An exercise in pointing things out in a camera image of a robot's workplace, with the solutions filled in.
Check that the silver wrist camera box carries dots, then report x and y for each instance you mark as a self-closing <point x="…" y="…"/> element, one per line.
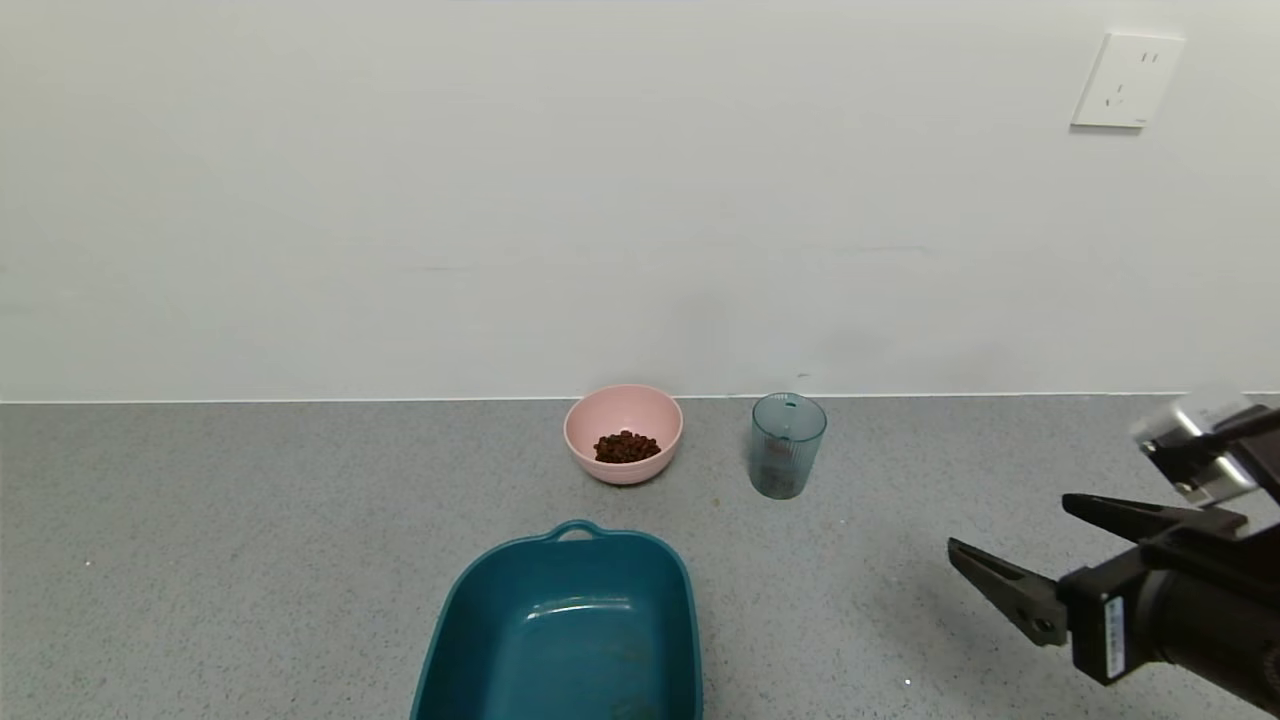
<point x="1195" y="445"/>

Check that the black and silver right robot arm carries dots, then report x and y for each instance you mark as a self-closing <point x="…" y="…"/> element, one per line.
<point x="1220" y="630"/>

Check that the brown coffee beans pile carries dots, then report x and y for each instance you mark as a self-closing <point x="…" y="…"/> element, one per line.
<point x="627" y="447"/>

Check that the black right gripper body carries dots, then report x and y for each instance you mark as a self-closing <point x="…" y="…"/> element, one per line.
<point x="1112" y="622"/>

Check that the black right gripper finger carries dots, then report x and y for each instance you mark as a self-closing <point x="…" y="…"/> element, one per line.
<point x="1160" y="520"/>
<point x="1010" y="590"/>

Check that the pink plastic bowl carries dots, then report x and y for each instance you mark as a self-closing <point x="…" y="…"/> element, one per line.
<point x="622" y="415"/>

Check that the white wall socket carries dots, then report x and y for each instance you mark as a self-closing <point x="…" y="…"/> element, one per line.
<point x="1128" y="82"/>

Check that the teal plastic basin tray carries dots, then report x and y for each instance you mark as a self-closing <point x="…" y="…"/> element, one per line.
<point x="565" y="630"/>

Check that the translucent blue ribbed cup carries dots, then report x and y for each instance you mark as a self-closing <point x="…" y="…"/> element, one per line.
<point x="788" y="450"/>

